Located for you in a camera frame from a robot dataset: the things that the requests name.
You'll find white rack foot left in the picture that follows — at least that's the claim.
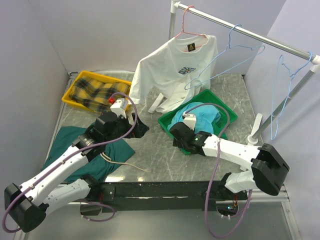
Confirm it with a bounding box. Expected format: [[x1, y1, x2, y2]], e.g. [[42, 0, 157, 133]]
[[148, 93, 165, 114]]

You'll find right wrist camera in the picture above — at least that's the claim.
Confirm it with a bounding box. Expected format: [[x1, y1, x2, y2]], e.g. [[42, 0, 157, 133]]
[[182, 111, 197, 131]]

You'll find yellow plaid cloth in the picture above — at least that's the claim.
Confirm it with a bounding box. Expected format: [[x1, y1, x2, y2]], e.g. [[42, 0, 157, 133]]
[[69, 77, 130, 113]]

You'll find blue wire hanger middle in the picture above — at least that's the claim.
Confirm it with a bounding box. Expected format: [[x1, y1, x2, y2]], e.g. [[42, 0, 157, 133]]
[[184, 24, 266, 90]]

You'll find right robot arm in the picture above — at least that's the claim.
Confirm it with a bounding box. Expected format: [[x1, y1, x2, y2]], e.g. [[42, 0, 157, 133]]
[[169, 122, 290, 200]]

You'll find pink wire hanger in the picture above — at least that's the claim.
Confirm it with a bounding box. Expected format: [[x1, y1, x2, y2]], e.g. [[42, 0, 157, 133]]
[[172, 5, 209, 54]]

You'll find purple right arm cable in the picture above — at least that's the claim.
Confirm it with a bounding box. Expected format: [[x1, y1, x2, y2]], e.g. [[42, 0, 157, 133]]
[[184, 102, 254, 239]]

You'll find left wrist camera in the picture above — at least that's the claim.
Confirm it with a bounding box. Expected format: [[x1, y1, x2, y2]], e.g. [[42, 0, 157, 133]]
[[109, 97, 128, 115]]

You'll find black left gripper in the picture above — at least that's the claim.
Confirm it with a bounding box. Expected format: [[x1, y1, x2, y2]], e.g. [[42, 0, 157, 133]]
[[104, 112, 149, 144]]

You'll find green plastic bin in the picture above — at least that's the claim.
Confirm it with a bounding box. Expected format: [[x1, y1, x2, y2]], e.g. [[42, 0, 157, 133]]
[[157, 88, 238, 156]]

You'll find metal clothes rack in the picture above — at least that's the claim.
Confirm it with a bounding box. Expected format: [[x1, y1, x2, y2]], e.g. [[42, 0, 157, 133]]
[[169, 0, 320, 137]]

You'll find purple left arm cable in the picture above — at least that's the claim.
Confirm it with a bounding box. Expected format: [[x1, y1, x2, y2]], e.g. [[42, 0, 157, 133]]
[[0, 91, 139, 232]]

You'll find white t shirt on hanger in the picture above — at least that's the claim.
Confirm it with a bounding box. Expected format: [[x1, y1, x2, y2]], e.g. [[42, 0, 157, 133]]
[[129, 35, 218, 114]]

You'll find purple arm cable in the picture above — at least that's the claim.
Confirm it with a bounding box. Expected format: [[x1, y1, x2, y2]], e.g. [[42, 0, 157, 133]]
[[184, 102, 254, 239], [0, 91, 139, 232]]

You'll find light blue t shirt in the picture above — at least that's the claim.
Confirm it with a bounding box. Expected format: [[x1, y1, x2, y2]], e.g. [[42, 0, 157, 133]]
[[167, 102, 221, 134]]

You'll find white rack base foot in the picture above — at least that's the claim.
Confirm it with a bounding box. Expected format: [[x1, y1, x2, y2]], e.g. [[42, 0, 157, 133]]
[[246, 113, 263, 146]]

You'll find green cloth in bin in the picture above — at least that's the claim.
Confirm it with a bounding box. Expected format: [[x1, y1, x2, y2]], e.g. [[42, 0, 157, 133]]
[[212, 112, 228, 136]]

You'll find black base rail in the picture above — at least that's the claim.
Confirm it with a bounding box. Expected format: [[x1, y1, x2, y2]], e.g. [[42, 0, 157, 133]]
[[79, 180, 241, 218]]

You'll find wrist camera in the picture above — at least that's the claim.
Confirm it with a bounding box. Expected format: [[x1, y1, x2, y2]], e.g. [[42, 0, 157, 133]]
[[182, 111, 197, 131], [109, 97, 128, 115]]

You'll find beige drawstring cord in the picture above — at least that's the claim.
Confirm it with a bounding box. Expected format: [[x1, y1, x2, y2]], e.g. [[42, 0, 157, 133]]
[[99, 151, 152, 173]]

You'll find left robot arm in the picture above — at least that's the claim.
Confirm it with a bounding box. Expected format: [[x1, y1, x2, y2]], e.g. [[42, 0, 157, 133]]
[[2, 111, 149, 233]]

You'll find yellow plastic bin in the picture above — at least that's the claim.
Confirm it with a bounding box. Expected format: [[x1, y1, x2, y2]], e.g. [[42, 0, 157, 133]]
[[62, 70, 132, 113]]

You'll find dark teal garment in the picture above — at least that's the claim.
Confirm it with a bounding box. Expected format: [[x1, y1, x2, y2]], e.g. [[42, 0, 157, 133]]
[[41, 126, 135, 183]]

